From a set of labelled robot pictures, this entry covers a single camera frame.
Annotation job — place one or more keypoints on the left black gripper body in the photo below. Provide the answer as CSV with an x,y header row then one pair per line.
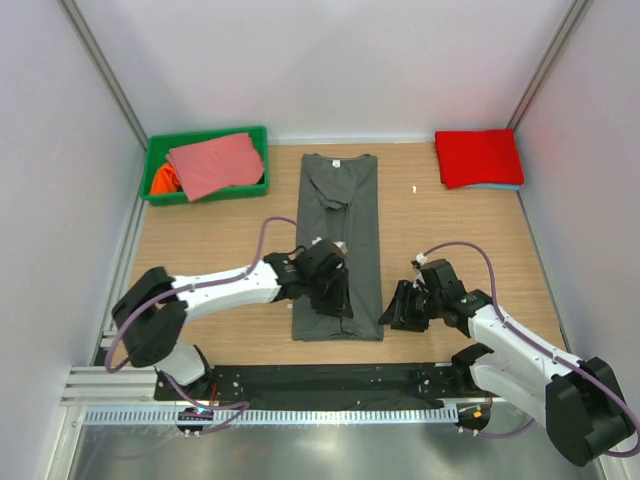
x,y
314,280

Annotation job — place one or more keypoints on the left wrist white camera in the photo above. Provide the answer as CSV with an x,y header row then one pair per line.
x,y
342,247

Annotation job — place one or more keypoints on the aluminium frame rail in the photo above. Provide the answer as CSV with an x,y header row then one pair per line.
x,y
94,386

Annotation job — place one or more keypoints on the white slotted cable duct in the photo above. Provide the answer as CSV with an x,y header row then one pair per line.
x,y
179,416

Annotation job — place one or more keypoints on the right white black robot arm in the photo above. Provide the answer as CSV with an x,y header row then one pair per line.
x,y
578,402

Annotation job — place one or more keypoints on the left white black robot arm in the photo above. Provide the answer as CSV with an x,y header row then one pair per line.
x,y
150,317

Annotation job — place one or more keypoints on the light blue folded t shirt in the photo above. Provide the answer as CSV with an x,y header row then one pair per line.
x,y
495,186

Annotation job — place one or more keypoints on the orange t shirt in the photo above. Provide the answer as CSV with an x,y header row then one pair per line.
x,y
165,181

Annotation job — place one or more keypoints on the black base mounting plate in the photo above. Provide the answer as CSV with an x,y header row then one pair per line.
x,y
350,387

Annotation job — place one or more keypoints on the pink folded t shirt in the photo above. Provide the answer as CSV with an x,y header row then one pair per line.
x,y
206,167

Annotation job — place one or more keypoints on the wrist white camera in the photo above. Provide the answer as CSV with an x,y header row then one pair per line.
x,y
342,247
420,262

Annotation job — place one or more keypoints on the green plastic bin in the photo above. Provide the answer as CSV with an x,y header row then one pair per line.
x,y
159,146

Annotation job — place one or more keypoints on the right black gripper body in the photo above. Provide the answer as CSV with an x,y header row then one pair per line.
x,y
435,301

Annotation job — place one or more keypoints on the grey t shirt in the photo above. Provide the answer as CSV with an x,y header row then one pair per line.
x,y
338,199

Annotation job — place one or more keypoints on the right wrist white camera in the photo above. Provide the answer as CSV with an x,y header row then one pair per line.
x,y
420,262

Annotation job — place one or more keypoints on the red folded t shirt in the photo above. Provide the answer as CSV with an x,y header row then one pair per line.
x,y
472,157

